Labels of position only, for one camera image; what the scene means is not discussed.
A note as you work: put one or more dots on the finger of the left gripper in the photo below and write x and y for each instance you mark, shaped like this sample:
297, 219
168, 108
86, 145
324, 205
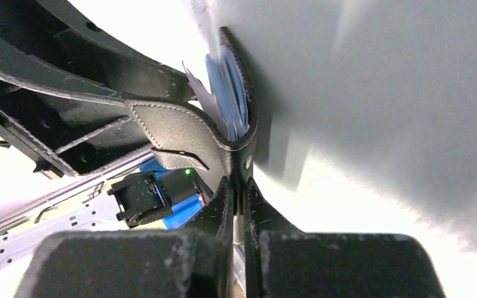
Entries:
63, 84

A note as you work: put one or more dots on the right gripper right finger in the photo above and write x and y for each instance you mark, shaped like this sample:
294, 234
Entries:
284, 261

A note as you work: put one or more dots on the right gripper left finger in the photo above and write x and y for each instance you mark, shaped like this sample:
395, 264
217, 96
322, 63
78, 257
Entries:
192, 261

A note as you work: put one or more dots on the black card holder wallet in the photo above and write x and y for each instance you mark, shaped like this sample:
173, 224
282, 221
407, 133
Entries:
183, 136

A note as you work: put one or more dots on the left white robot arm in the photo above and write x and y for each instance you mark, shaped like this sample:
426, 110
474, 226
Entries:
81, 206

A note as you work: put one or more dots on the blue storage bin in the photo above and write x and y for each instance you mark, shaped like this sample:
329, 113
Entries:
185, 194

